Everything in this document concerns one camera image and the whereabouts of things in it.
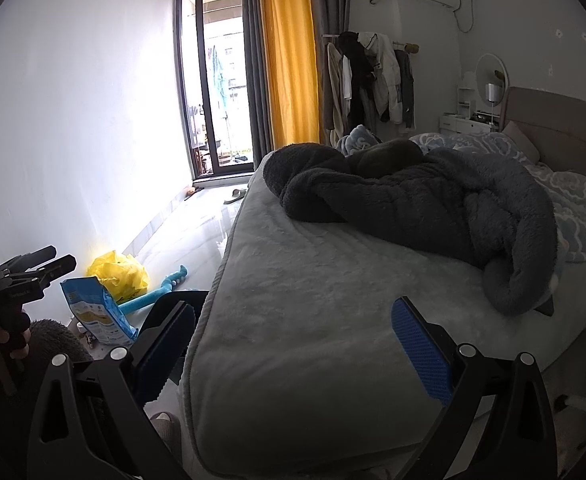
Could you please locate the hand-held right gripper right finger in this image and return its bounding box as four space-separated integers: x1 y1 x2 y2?
390 297 556 480

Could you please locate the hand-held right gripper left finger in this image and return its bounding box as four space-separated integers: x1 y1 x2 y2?
26 300 196 480

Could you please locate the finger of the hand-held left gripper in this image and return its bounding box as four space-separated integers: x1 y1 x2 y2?
23 254 77 293
0 245 58 276

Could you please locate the blue plush toy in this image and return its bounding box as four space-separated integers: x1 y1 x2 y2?
117 264 189 315

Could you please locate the blue snack bag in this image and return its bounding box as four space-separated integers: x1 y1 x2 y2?
60 276 140 347

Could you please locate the yellow plastic bag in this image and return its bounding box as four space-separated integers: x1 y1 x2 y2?
86 251 151 303

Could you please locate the person's grey fuzzy clothing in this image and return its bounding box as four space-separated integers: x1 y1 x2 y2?
20 319 96 391

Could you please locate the grey bed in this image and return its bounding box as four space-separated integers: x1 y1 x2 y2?
182 132 586 471

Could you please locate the dark grey fleece blanket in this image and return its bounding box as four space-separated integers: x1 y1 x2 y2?
263 142 560 317

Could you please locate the brown pillow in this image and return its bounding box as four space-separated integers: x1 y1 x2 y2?
345 140 424 179

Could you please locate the light blue plush cushion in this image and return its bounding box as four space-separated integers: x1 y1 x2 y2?
335 125 381 156

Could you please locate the black framed sliding door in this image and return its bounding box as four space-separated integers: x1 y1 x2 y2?
174 0 256 181

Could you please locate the blue cloud patterned duvet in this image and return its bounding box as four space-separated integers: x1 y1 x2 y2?
408 131 586 263

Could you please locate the white dresser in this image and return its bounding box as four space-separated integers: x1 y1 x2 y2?
439 71 504 136

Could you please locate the beige pillow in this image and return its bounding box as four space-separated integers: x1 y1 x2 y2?
500 121 541 163

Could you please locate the grey shirt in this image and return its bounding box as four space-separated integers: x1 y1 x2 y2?
395 49 416 128

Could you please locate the beige headboard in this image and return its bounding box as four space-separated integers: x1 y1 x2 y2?
502 86 586 186

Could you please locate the white cylindrical lamp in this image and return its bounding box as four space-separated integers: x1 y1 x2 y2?
485 82 502 128

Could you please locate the beige coat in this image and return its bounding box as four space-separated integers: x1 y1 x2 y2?
320 42 346 133

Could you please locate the dark grey curtain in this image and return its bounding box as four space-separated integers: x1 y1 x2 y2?
241 0 274 158

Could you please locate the round mirror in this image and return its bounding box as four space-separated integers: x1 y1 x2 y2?
474 53 508 103

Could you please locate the white jacket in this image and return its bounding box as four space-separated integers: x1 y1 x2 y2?
357 31 404 123

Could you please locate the clothes rack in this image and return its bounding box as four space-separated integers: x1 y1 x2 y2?
322 34 421 53

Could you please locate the yellow curtain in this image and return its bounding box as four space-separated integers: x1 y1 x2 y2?
258 0 321 151

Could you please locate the grey brown curtain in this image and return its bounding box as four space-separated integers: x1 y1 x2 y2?
305 0 351 143

